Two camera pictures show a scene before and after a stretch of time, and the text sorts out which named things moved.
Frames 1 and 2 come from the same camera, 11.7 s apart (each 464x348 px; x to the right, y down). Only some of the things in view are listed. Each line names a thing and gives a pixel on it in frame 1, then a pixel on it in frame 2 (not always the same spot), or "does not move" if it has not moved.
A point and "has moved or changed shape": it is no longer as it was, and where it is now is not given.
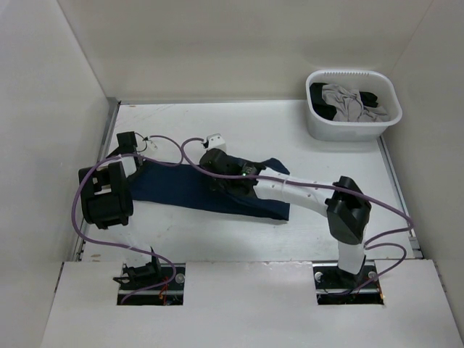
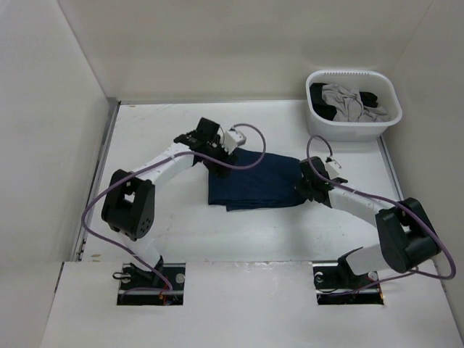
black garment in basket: x=326 y=111 does not move
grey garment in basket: x=349 y=106 does not move
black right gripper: x=214 y=185 to x=307 y=195
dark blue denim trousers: x=188 y=185 has moved or changed shape
